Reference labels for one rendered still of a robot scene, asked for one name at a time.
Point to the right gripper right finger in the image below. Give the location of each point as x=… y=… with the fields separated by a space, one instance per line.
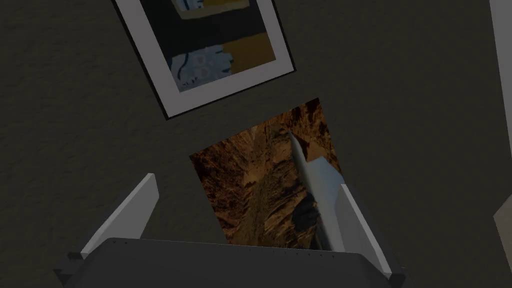
x=354 y=228

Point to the white framed abstract picture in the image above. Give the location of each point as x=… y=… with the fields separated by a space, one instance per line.
x=208 y=60

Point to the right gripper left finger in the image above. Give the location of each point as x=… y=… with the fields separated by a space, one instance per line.
x=132 y=208

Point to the grey knife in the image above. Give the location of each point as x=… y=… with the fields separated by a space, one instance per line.
x=320 y=180

